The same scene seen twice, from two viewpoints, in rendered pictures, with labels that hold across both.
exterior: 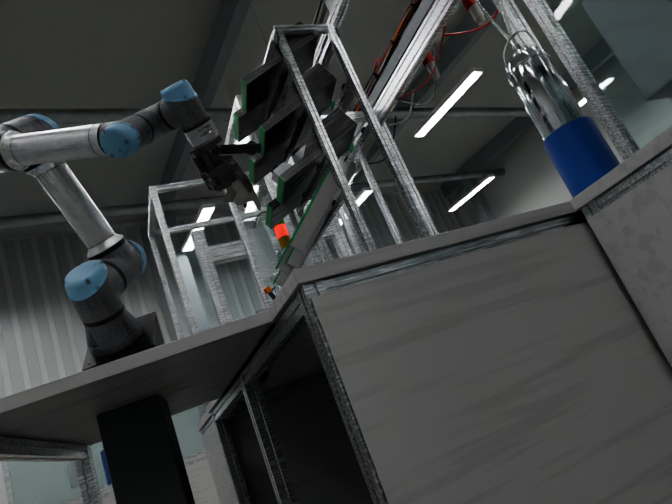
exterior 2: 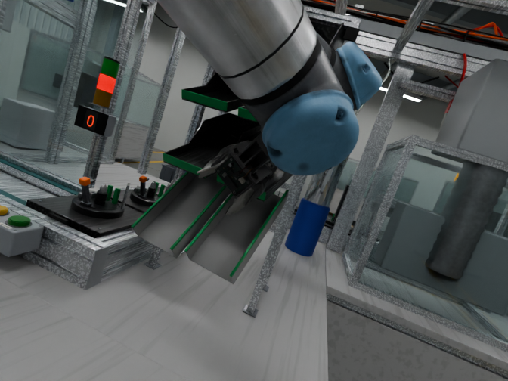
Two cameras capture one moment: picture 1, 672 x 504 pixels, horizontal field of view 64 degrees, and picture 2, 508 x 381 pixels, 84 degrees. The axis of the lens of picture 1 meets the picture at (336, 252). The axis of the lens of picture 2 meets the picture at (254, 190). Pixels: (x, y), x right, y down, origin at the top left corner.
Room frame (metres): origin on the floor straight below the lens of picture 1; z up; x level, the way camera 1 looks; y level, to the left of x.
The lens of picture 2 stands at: (0.90, 0.56, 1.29)
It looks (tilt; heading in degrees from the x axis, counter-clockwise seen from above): 8 degrees down; 308
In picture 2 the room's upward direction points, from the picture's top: 19 degrees clockwise
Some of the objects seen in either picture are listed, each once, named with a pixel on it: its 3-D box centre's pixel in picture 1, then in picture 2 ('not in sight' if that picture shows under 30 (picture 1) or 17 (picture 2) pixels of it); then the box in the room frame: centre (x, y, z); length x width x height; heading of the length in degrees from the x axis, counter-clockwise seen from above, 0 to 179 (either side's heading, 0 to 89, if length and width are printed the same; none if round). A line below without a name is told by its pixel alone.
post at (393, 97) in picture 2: not in sight; (376, 142); (1.50, -1.14, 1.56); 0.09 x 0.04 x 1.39; 27
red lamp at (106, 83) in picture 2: (281, 232); (106, 83); (1.95, 0.17, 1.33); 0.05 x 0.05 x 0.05
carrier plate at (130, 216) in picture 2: not in sight; (97, 212); (1.73, 0.19, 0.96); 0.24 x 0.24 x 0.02; 27
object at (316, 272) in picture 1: (422, 309); (165, 222); (1.93, -0.21, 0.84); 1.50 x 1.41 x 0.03; 27
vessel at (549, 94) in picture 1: (537, 83); (329, 168); (1.55, -0.80, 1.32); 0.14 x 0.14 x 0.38
